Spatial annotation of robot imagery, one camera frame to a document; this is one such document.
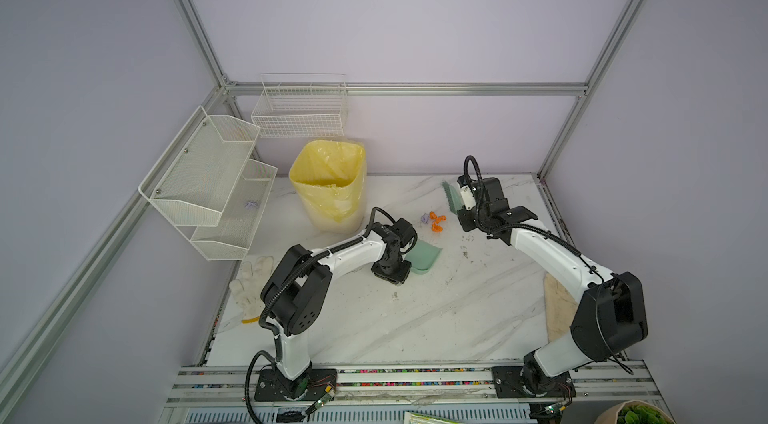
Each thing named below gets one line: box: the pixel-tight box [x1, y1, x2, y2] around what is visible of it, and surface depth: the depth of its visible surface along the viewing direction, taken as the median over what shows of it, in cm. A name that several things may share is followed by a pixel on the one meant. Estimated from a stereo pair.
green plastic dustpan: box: [404, 239, 443, 275], surface depth 99 cm
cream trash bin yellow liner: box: [289, 139, 367, 234], surface depth 95 cm
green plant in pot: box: [595, 400, 676, 424], surface depth 63 cm
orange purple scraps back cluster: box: [421, 211, 447, 233], surface depth 109 cm
